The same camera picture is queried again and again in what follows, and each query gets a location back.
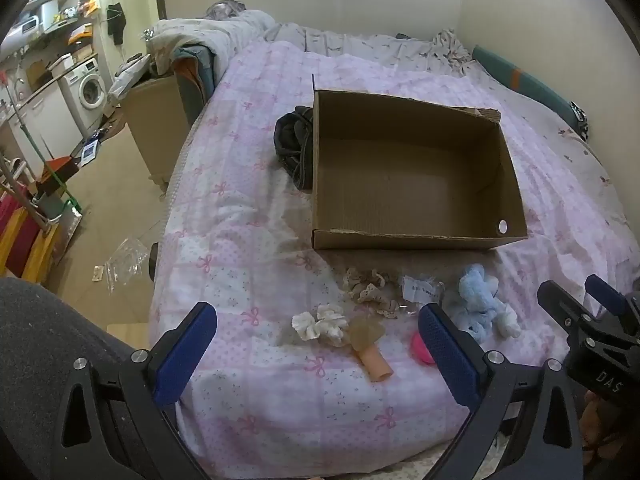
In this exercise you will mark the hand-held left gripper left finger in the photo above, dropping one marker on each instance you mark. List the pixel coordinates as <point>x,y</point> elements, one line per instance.
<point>185,355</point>

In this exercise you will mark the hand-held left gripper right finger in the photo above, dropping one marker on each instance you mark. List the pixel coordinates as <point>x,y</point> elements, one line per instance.
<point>447,360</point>

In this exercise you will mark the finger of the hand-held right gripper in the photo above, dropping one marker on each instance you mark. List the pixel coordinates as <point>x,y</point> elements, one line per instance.
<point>560,305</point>
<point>607,297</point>

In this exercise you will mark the pink soft toy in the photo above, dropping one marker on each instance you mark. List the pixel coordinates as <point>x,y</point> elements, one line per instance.
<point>421,350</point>

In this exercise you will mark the blue and white plush toy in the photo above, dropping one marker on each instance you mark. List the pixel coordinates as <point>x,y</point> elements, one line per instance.
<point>475,300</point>

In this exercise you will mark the peach soft tube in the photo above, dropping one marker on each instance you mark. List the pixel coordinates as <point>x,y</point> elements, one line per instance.
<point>375,366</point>

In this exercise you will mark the translucent beige soft pad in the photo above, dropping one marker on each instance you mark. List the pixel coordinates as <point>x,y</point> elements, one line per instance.
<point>367,332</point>

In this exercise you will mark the white scrunchie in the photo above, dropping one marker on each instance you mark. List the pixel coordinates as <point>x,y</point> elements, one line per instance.
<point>320,322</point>

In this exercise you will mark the brown cardboard box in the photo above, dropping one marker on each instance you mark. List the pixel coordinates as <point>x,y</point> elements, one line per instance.
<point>405,180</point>

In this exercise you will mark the person's right hand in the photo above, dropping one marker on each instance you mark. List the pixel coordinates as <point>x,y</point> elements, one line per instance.
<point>592,425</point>

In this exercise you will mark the clear plastic packet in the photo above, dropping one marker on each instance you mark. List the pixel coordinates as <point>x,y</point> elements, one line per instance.
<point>422,292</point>

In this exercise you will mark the beige lace scrunchie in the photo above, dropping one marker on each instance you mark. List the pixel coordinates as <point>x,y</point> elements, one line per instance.
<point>362,280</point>
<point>385,306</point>

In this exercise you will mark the clear plastic bag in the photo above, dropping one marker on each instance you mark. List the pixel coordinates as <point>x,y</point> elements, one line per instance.
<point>125,262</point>

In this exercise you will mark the pink bow-print blanket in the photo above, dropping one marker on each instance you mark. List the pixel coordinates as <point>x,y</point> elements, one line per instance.
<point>250,210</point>

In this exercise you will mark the yellow and red rack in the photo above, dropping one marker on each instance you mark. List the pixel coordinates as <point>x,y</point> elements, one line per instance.
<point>22,240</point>

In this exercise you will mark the teal padded bed edge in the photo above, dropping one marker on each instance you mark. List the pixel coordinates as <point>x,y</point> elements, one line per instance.
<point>530,82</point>

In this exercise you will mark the white photo sheet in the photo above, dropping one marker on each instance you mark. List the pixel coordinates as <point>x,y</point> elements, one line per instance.
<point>89,151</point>

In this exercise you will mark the red box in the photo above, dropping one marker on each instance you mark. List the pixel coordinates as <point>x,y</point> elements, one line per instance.
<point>57,167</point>

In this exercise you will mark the dark folded garment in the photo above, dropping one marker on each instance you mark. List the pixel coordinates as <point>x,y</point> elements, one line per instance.
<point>292,145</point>

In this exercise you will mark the white kitchen cabinet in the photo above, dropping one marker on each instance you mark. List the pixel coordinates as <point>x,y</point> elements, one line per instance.
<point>47,115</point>

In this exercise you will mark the white washing machine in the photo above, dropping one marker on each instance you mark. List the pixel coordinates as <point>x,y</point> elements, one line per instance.
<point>85,87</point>

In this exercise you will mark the grey crumpled quilt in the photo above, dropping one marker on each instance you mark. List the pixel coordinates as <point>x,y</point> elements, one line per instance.
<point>200,35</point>

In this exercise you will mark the white printed bed sheet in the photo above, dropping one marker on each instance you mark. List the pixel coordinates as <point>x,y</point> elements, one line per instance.
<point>360,42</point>

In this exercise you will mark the black hanging garment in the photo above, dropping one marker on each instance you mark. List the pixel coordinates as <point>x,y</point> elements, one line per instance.
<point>116,20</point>

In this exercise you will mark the white microwave oven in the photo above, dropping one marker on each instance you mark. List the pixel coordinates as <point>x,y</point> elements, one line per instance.
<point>27,24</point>

